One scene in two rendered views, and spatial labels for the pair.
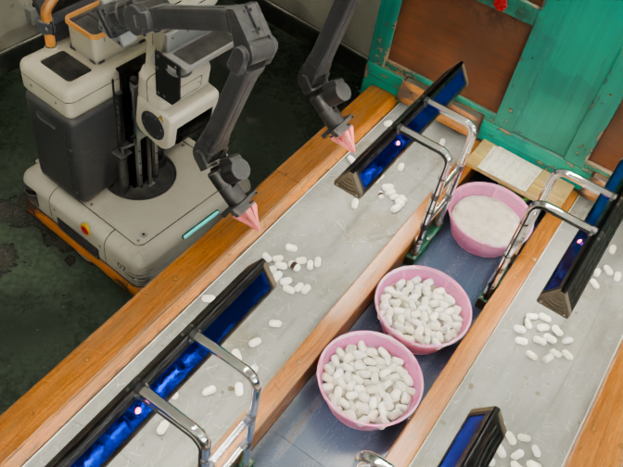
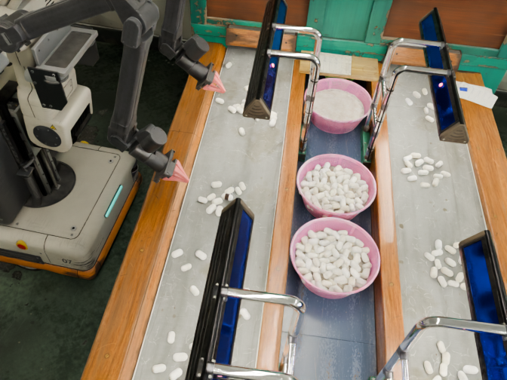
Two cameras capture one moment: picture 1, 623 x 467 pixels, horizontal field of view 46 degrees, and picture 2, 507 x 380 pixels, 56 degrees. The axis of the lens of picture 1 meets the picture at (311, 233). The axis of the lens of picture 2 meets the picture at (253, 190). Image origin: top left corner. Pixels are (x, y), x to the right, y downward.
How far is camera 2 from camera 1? 0.60 m
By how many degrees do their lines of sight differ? 14
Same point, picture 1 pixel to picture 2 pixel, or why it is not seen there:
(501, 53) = not seen: outside the picture
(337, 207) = (230, 139)
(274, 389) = not seen: hidden behind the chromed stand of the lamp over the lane
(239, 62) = (134, 33)
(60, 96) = not seen: outside the picture
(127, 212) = (50, 217)
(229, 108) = (133, 84)
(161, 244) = (92, 229)
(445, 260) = (323, 146)
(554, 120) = (351, 15)
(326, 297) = (265, 209)
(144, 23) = (16, 37)
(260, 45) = (146, 12)
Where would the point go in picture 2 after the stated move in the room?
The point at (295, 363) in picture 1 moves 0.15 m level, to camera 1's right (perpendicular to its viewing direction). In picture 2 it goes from (275, 271) to (324, 258)
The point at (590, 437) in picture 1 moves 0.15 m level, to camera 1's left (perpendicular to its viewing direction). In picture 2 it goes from (497, 223) to (457, 234)
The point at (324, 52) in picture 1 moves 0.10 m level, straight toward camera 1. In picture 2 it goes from (176, 16) to (184, 33)
